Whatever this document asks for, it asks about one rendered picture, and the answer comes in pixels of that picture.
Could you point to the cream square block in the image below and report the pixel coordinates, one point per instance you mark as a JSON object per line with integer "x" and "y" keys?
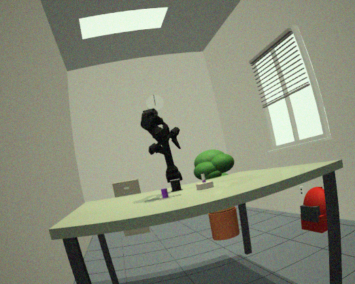
{"x": 203, "y": 186}

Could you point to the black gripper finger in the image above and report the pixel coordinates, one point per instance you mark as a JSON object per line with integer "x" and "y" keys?
{"x": 175, "y": 141}
{"x": 160, "y": 150}

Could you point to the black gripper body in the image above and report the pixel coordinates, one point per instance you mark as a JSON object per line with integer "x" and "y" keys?
{"x": 152, "y": 148}

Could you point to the purple cylinder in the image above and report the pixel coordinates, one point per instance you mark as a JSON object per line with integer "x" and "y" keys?
{"x": 164, "y": 193}

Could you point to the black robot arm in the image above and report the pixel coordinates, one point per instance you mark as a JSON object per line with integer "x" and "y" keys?
{"x": 149, "y": 121}

